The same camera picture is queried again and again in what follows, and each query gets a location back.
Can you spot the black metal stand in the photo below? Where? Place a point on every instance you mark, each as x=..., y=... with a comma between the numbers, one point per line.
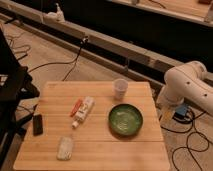
x=17, y=86

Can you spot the orange marker pen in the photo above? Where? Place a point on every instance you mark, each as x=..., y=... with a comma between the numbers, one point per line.
x=76, y=107

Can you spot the white object on rail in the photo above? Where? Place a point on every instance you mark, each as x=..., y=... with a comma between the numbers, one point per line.
x=58, y=15

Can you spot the green ceramic bowl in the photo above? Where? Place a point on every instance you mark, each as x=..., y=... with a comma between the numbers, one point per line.
x=125, y=120

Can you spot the wooden table board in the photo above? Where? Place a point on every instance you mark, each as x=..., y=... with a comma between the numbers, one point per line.
x=95, y=148

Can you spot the white scrubbing sponge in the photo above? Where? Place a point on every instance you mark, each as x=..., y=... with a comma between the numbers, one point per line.
x=65, y=149

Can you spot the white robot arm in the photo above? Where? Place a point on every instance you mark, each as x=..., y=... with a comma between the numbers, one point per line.
x=185, y=82

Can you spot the blue box on floor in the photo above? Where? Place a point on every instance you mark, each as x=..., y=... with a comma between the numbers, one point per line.
x=181, y=111

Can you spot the black rectangular block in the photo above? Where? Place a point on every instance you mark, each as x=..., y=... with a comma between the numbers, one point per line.
x=37, y=125

